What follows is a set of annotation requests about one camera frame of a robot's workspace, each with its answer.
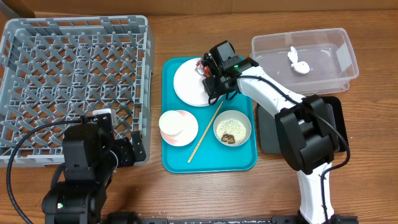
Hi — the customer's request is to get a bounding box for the white rice pile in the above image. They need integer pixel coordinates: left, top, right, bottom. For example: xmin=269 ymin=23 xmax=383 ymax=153
xmin=216 ymin=119 xmax=246 ymax=142

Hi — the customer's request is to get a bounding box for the grey dishwasher rack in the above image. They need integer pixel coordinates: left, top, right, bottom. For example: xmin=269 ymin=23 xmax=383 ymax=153
xmin=1 ymin=16 xmax=155 ymax=167

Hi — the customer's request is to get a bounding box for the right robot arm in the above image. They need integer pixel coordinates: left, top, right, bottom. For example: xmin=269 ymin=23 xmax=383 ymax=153
xmin=195 ymin=40 xmax=349 ymax=223

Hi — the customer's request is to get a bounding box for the small pink plate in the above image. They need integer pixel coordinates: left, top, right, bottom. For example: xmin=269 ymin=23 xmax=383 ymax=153
xmin=160 ymin=110 xmax=198 ymax=147

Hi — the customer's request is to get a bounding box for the white tissue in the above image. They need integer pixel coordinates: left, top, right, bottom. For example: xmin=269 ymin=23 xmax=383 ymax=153
xmin=287 ymin=46 xmax=310 ymax=75

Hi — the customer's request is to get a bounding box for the wooden chopstick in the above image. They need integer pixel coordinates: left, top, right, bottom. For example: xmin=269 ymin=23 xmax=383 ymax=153
xmin=187 ymin=101 xmax=224 ymax=163

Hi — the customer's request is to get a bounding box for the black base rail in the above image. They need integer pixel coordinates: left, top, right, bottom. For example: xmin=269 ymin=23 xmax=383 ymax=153
xmin=105 ymin=211 xmax=359 ymax=224

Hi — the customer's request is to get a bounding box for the clear plastic bin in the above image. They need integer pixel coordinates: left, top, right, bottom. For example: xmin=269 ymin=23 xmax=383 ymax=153
xmin=251 ymin=28 xmax=359 ymax=95

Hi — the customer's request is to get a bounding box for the large white plate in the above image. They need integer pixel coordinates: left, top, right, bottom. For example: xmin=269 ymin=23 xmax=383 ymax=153
xmin=174 ymin=58 xmax=209 ymax=107

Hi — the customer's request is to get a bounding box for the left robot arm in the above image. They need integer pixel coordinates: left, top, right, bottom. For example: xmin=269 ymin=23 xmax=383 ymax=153
xmin=42 ymin=110 xmax=146 ymax=223

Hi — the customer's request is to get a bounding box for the brown food scrap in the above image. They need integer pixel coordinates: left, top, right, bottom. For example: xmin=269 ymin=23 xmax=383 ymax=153
xmin=221 ymin=134 xmax=235 ymax=144

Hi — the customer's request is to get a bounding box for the grey bowl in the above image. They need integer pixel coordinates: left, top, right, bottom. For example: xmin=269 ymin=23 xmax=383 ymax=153
xmin=213 ymin=110 xmax=252 ymax=147

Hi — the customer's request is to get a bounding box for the red snack wrapper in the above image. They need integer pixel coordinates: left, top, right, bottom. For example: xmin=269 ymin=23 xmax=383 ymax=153
xmin=195 ymin=59 xmax=211 ymax=78

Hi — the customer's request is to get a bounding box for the white paper cup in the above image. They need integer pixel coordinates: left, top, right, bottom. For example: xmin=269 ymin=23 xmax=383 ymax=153
xmin=159 ymin=110 xmax=183 ymax=136

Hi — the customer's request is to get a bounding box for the black tray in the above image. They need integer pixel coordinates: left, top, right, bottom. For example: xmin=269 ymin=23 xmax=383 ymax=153
xmin=257 ymin=96 xmax=348 ymax=154

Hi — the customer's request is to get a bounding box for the teal plastic tray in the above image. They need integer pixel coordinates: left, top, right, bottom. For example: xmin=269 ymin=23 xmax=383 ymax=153
xmin=162 ymin=57 xmax=257 ymax=174

